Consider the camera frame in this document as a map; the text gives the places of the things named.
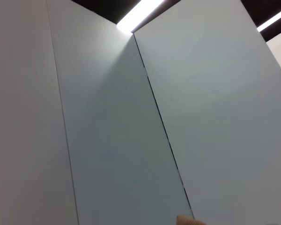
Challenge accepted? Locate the khaki fabric food bag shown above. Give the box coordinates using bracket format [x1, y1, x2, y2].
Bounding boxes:
[176, 214, 202, 225]

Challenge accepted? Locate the wide ceiling light strip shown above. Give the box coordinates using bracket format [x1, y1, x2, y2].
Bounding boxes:
[116, 0, 166, 34]

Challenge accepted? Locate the narrow ceiling light strip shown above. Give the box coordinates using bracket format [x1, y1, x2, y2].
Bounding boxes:
[257, 4, 281, 32]

